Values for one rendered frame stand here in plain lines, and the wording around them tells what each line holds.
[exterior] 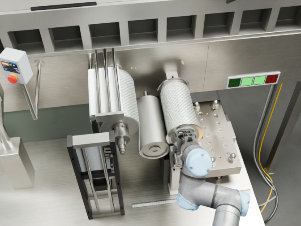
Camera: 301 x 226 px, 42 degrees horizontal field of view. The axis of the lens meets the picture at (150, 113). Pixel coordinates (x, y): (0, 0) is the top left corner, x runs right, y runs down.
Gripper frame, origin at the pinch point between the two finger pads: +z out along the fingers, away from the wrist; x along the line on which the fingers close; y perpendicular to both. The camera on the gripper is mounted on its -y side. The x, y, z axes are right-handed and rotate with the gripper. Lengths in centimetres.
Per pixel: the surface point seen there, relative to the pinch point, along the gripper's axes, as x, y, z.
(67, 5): 32, 50, -47
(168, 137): 4.7, 2.1, 3.2
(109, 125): 27.0, 10.7, -2.6
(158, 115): 6.3, 9.1, 16.1
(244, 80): -37, 18, 32
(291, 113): -79, -9, 77
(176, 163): 2.5, -7.8, 0.4
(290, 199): -89, -76, 105
